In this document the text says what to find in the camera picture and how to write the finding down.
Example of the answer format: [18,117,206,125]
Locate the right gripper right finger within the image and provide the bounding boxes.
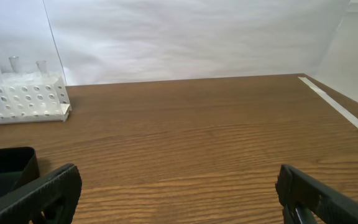
[274,164,358,224]

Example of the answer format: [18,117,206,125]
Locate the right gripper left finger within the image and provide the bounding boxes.
[0,163,83,224]

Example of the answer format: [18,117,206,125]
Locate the black tray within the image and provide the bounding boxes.
[0,146,40,208]

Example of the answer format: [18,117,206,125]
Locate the white test tube rack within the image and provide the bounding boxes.
[0,71,73,127]

